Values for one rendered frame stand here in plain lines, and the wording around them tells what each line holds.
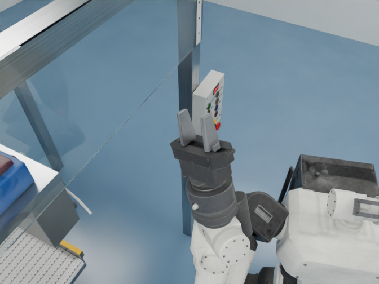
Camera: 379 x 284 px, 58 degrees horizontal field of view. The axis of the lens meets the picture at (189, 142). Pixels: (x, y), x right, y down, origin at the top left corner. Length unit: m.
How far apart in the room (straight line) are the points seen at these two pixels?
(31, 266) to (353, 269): 0.96
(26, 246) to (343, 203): 1.01
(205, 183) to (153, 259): 1.63
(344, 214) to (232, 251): 0.28
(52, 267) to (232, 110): 2.11
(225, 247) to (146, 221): 1.70
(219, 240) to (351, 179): 0.47
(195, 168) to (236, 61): 2.99
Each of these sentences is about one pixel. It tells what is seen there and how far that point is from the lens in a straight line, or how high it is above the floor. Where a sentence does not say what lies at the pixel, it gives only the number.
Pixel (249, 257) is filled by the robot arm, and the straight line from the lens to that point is 0.88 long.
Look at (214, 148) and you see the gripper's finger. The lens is 0.56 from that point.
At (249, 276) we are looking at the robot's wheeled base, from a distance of 2.00.
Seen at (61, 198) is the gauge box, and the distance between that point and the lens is 0.95.
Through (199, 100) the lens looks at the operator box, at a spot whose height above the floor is 1.16.
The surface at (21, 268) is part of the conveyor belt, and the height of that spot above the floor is 0.91.
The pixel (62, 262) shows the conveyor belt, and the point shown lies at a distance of 1.27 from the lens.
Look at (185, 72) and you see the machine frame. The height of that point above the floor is 1.27.
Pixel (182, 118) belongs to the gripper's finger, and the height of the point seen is 1.61.
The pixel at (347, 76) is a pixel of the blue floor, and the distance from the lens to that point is 3.65.
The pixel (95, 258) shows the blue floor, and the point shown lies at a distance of 2.26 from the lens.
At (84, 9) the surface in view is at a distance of 0.70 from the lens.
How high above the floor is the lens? 2.02
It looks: 48 degrees down
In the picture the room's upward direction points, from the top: straight up
